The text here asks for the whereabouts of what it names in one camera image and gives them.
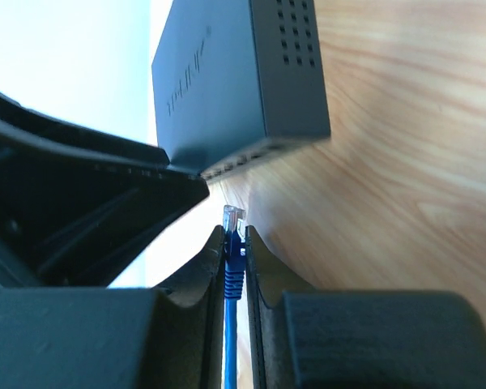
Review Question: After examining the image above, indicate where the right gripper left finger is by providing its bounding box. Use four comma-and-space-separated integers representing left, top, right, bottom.
0, 227, 224, 388

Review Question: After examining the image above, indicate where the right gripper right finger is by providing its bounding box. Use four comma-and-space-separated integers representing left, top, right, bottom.
245, 226, 486, 388

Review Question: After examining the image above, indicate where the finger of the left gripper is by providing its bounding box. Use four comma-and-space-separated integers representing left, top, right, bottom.
0, 93, 209, 289

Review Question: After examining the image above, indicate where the blue ethernet cable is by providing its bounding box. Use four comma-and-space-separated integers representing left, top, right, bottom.
222, 204, 247, 389

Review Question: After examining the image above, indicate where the black network switch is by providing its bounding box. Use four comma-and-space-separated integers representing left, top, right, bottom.
151, 0, 330, 180

